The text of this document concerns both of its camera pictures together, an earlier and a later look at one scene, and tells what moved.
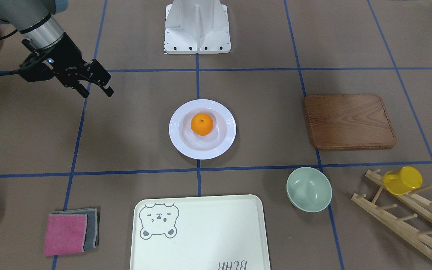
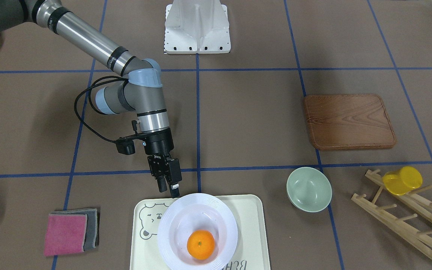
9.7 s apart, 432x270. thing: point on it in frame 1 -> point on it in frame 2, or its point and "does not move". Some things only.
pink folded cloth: [65, 233] does not move
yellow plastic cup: [401, 182] does not move
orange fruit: [202, 124] -> [201, 244]
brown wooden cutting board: [348, 121] does not move
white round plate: [216, 142] -> [197, 231]
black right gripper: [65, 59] -> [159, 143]
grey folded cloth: [91, 226] does not move
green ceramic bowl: [309, 189] does not move
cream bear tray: [215, 232] does not move
